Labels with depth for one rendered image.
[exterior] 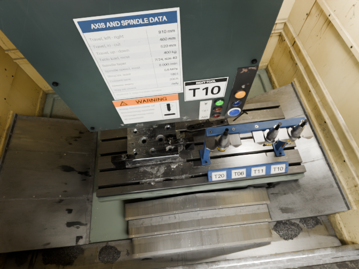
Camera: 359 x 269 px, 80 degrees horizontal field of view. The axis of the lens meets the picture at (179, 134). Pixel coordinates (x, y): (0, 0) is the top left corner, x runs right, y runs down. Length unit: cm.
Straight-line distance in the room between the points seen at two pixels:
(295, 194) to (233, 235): 45
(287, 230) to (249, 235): 25
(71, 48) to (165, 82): 19
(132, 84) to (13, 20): 21
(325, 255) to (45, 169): 174
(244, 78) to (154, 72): 20
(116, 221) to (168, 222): 37
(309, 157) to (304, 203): 28
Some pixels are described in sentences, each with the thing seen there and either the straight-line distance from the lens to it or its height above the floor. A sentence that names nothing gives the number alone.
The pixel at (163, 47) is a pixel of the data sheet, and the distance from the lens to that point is 41.
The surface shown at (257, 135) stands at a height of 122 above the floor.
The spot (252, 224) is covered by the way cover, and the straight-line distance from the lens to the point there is 145.
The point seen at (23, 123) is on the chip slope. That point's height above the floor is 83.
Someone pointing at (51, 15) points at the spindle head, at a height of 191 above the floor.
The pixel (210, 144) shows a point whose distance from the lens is 98.
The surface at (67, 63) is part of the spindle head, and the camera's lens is 46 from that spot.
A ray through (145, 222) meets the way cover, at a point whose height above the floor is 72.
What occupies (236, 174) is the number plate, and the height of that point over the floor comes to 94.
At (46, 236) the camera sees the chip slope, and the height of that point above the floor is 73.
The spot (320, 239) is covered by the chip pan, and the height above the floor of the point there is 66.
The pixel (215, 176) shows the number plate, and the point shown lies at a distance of 122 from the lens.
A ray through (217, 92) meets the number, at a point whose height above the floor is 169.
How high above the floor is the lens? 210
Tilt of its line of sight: 63 degrees down
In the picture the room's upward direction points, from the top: 6 degrees counter-clockwise
